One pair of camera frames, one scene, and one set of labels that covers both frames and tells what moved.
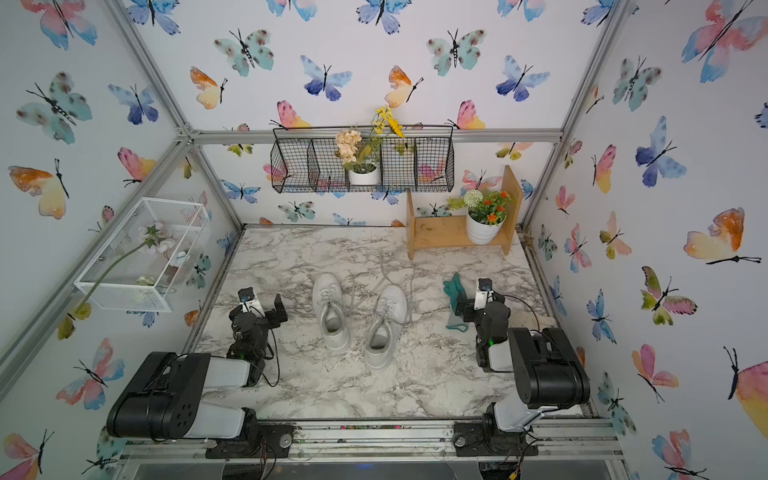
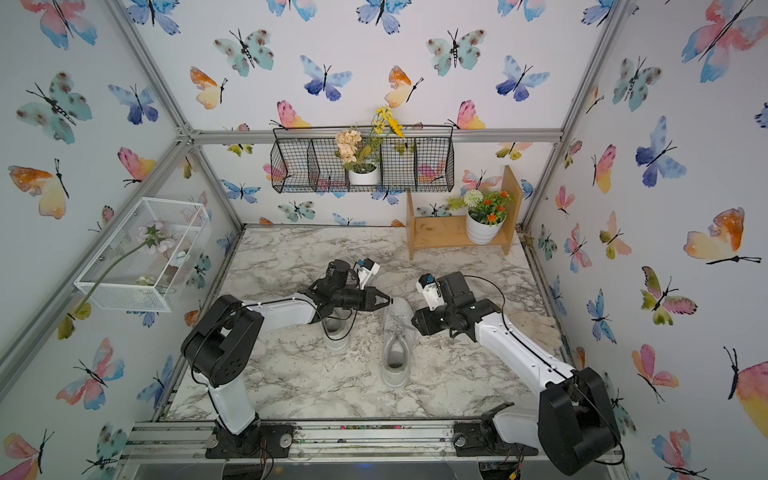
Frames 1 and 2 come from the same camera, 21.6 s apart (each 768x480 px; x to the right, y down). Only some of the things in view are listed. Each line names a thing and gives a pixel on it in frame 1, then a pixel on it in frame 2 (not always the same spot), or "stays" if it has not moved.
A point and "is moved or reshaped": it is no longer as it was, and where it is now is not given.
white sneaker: x=390 y=313 is moved or reshaped
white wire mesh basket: x=142 y=262 stays
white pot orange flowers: x=485 y=213 stays
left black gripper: x=274 y=321 to x=369 y=299
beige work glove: x=529 y=320 stays
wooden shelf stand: x=450 y=231 stays
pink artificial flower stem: x=153 y=234 stays
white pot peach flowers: x=362 y=160 stays
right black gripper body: x=470 y=315 to x=437 y=319
